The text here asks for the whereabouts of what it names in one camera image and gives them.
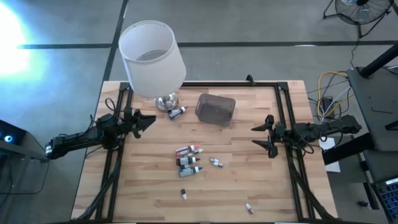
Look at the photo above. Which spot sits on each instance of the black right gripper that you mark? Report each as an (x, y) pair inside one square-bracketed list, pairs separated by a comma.
[(283, 134)]

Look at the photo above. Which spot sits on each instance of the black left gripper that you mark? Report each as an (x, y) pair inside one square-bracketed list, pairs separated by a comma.
[(132, 123)]

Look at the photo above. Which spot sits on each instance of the large black food coloring bottle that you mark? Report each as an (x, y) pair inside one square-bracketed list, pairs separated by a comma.
[(186, 161)]

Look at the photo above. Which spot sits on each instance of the small purple label dropper bottle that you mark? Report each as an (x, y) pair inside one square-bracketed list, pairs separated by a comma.
[(218, 164)]

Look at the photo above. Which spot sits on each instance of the small dropper bottle white cap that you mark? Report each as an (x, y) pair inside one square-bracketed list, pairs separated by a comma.
[(183, 194), (199, 151), (214, 160), (185, 166)]

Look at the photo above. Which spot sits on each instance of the grey translucent plastic bin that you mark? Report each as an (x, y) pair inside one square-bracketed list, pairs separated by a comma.
[(214, 110)]

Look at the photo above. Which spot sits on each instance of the small dark red dropper bottle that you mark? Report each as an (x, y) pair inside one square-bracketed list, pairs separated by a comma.
[(249, 208)]

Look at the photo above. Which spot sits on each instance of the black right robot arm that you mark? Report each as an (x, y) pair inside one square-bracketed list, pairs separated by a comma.
[(342, 124)]

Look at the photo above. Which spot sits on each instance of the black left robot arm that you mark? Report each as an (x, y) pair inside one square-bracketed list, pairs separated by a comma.
[(77, 138)]

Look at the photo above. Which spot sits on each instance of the white paper sheet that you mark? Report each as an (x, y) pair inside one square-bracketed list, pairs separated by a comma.
[(334, 167), (328, 143)]

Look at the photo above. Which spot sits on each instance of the black table clamp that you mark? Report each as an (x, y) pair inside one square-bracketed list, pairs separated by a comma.
[(249, 79)]

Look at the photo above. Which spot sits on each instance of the black power adapter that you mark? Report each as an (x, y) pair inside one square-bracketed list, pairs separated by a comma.
[(327, 104)]

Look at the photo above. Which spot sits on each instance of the grey side desk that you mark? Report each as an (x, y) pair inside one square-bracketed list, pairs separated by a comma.
[(373, 99)]

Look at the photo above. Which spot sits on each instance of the small black floor object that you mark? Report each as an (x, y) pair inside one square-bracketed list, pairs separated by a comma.
[(363, 204)]

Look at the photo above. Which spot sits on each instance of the black hex key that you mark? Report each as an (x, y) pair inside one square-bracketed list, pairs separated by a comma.
[(382, 111)]

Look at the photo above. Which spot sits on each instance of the black computer with blue light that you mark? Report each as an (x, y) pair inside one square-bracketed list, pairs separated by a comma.
[(12, 133)]

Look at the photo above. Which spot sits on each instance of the black pole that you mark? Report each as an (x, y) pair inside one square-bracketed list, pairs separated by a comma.
[(379, 62)]

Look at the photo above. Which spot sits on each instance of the black backlit keyboard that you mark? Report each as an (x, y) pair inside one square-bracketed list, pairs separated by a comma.
[(388, 196)]

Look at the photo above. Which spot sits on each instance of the black floor fan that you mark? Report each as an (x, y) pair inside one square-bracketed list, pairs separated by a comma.
[(348, 15)]

